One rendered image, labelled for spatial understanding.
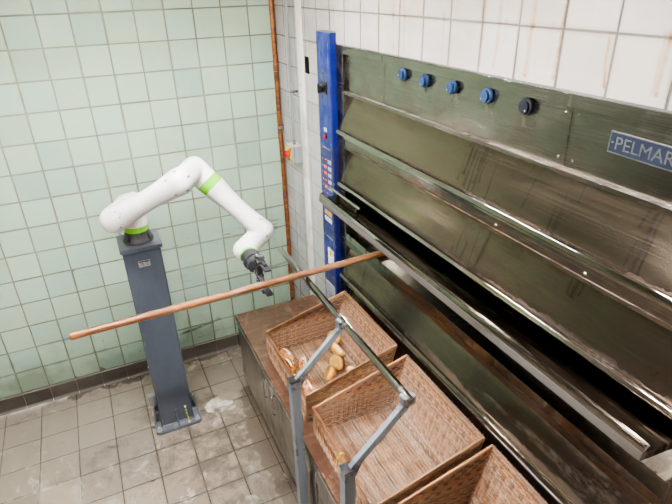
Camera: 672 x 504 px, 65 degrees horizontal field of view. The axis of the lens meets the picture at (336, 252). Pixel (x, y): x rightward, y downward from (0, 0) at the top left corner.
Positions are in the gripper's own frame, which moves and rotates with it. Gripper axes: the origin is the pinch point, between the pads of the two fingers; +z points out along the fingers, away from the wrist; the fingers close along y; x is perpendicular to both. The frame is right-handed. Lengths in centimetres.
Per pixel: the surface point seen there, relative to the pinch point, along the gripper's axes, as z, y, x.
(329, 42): -40, -91, -51
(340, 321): 38.4, 2.7, -16.1
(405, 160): 26, -54, -52
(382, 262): 6, 2, -54
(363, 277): -12, 19, -54
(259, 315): -67, 62, -13
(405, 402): 87, 4, -15
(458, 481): 92, 46, -36
